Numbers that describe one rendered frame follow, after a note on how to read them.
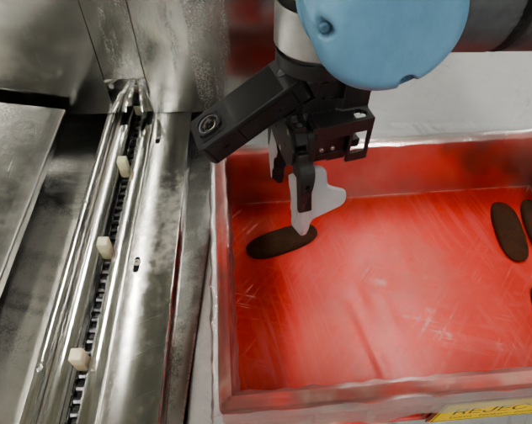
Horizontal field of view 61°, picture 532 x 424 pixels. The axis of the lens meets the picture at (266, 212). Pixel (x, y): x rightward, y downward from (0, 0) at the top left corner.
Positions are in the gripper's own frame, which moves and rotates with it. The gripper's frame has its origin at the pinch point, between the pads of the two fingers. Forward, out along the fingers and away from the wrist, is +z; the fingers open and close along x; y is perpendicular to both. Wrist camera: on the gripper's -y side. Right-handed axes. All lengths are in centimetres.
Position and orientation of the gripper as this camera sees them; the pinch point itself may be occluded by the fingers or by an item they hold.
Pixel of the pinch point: (284, 202)
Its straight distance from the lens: 53.4
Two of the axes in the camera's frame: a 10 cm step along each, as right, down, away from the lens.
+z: -0.1, 6.3, 7.8
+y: 9.6, -2.2, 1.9
